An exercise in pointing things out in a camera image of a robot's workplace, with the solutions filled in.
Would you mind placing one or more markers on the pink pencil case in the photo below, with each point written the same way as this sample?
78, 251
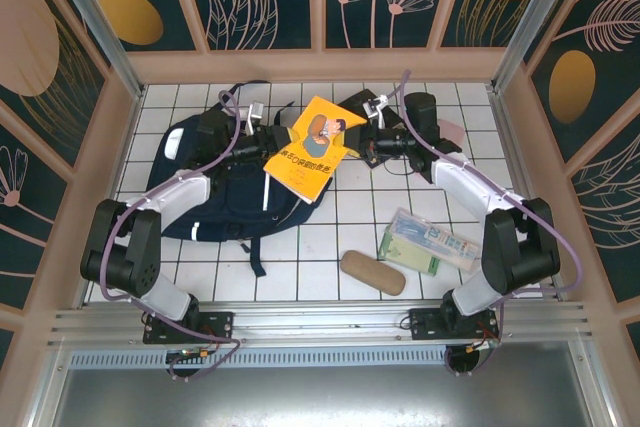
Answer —
452, 129

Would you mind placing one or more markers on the yellow picture book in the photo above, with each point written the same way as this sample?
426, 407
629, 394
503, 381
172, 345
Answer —
310, 167

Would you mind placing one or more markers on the navy blue backpack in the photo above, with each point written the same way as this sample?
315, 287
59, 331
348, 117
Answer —
235, 207

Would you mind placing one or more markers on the clear plastic supplies pouch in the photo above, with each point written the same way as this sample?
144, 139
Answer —
425, 234

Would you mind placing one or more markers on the brown oval case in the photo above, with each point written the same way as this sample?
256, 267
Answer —
372, 273

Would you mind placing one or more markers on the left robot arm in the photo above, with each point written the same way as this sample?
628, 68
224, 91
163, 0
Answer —
175, 192

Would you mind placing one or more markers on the grey metal sheet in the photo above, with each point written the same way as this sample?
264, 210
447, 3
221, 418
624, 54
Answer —
320, 397

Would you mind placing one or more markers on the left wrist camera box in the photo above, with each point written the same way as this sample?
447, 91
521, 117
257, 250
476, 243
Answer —
255, 112

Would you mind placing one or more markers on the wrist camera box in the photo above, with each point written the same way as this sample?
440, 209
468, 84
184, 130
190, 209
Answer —
372, 108
255, 112

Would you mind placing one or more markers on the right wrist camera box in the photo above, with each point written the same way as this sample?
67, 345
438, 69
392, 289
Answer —
372, 108

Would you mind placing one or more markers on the aluminium corner post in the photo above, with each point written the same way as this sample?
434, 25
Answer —
102, 32
532, 22

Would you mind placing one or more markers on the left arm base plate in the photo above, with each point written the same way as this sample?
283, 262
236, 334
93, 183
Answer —
220, 322

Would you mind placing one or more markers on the aluminium mounting rail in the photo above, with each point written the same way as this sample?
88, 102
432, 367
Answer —
320, 322

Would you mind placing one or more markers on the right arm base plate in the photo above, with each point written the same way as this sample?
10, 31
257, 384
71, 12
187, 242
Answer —
425, 324

